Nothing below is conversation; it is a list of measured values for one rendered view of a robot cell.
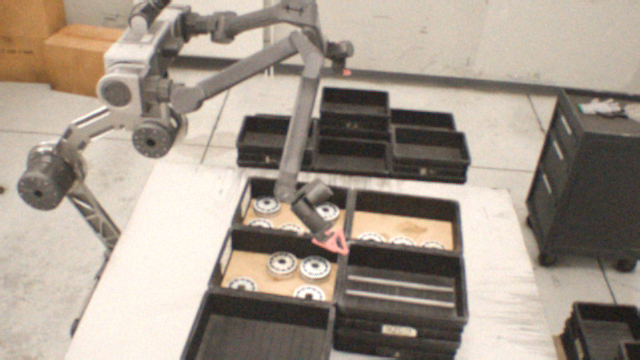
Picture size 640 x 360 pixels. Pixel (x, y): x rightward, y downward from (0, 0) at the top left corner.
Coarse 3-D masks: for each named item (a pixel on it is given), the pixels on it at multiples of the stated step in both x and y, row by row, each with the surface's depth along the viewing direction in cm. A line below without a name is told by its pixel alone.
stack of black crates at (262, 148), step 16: (240, 128) 326; (256, 128) 341; (272, 128) 341; (288, 128) 340; (240, 144) 314; (256, 144) 314; (272, 144) 334; (240, 160) 321; (256, 160) 320; (272, 160) 319; (304, 160) 319
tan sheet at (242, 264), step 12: (240, 252) 216; (240, 264) 211; (252, 264) 212; (264, 264) 212; (300, 264) 213; (336, 264) 213; (228, 276) 206; (240, 276) 207; (252, 276) 207; (264, 276) 207; (300, 276) 208; (264, 288) 203; (276, 288) 203; (288, 288) 203; (324, 288) 204
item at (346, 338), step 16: (336, 336) 197; (352, 336) 192; (368, 336) 191; (384, 336) 190; (352, 352) 198; (368, 352) 198; (384, 352) 196; (400, 352) 195; (416, 352) 194; (432, 352) 193; (448, 352) 193
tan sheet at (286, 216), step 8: (248, 208) 236; (288, 208) 237; (248, 216) 232; (256, 216) 232; (280, 216) 233; (288, 216) 233; (344, 216) 235; (280, 224) 229; (296, 224) 230; (336, 224) 231
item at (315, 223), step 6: (312, 216) 181; (318, 216) 182; (306, 222) 181; (312, 222) 181; (318, 222) 181; (324, 222) 182; (330, 222) 181; (312, 228) 182; (318, 228) 181; (324, 228) 180; (330, 228) 180; (312, 234) 184; (318, 234) 179
